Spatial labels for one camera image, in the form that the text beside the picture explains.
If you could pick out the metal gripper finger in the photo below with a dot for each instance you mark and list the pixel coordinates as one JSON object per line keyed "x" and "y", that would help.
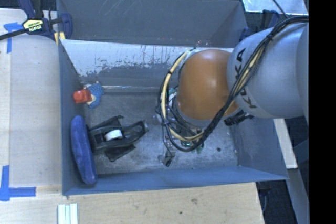
{"x": 171, "y": 154}

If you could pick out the black tape dispenser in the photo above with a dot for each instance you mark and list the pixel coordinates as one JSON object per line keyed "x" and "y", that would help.
{"x": 115, "y": 136}

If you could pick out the blue oval cushion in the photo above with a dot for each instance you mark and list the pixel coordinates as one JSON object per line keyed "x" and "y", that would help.
{"x": 82, "y": 150}

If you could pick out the red and blue toy figure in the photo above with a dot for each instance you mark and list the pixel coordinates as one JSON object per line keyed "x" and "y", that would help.
{"x": 83, "y": 96}

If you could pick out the grey metal bin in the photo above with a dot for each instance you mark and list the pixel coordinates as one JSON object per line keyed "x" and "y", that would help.
{"x": 147, "y": 18}

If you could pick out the pale wood board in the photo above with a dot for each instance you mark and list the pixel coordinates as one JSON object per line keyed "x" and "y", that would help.
{"x": 34, "y": 112}

